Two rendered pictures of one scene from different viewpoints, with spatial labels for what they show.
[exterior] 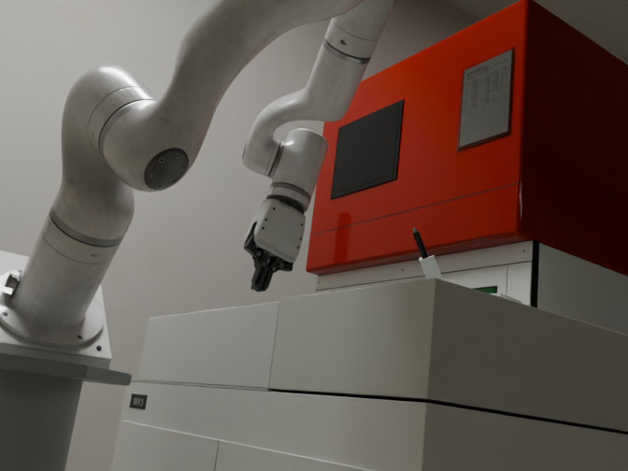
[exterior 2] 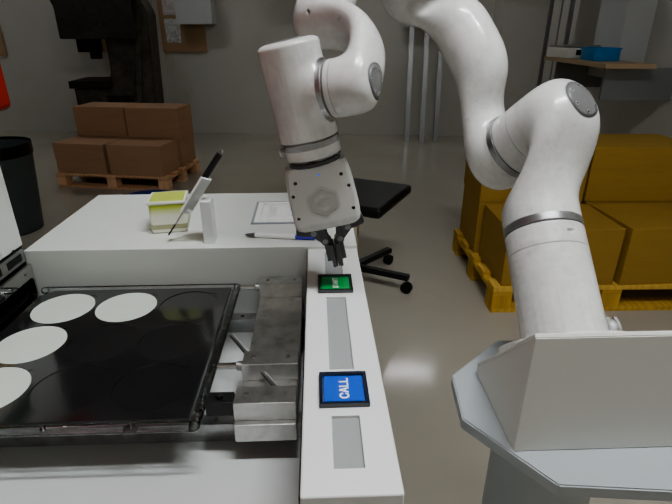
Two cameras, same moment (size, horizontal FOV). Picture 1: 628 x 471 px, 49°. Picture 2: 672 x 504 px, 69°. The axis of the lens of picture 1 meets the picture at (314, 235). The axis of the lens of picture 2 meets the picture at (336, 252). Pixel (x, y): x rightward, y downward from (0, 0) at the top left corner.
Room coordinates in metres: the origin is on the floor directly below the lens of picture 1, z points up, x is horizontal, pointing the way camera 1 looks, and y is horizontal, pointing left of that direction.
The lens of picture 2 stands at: (1.86, 0.46, 1.33)
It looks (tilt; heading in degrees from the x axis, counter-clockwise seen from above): 24 degrees down; 212
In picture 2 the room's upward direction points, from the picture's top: straight up
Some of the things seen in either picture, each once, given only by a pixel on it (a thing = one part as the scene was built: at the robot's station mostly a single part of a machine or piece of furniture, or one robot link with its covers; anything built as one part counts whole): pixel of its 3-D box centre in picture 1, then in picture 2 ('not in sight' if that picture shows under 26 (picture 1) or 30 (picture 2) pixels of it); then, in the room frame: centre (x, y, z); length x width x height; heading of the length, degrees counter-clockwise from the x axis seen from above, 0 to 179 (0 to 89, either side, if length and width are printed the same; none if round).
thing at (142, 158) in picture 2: not in sight; (127, 144); (-1.17, -3.83, 0.35); 1.18 x 0.84 x 0.69; 118
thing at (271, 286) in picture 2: not in sight; (281, 286); (1.21, -0.06, 0.89); 0.08 x 0.03 x 0.03; 124
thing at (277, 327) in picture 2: not in sight; (276, 350); (1.35, 0.03, 0.87); 0.36 x 0.08 x 0.03; 34
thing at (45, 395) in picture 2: not in sight; (102, 343); (1.51, -0.18, 0.90); 0.34 x 0.34 x 0.01; 34
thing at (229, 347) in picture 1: (219, 349); (338, 368); (1.36, 0.16, 0.89); 0.55 x 0.09 x 0.14; 34
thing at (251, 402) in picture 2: not in sight; (266, 402); (1.48, 0.12, 0.89); 0.08 x 0.03 x 0.03; 124
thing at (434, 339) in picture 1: (491, 371); (213, 246); (1.14, -0.32, 0.89); 0.62 x 0.35 x 0.14; 124
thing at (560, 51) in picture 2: not in sight; (575, 51); (-3.06, -0.17, 1.20); 0.40 x 0.38 x 0.10; 28
